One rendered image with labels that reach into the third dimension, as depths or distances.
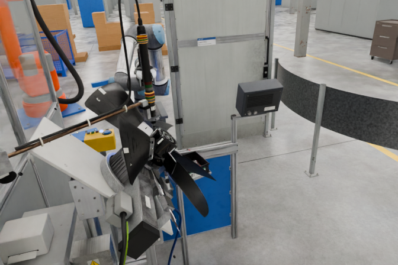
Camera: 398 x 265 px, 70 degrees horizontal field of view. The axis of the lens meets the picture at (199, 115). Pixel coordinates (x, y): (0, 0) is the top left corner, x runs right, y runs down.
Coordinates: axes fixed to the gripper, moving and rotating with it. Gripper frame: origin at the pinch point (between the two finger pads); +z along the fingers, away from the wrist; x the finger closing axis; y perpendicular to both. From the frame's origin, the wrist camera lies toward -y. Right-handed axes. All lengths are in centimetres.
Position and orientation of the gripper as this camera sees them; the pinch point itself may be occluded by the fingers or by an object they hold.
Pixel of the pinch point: (147, 75)
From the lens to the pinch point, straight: 121.2
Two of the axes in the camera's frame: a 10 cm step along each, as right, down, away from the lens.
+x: -9.7, 1.5, -2.1
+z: 2.5, 3.8, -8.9
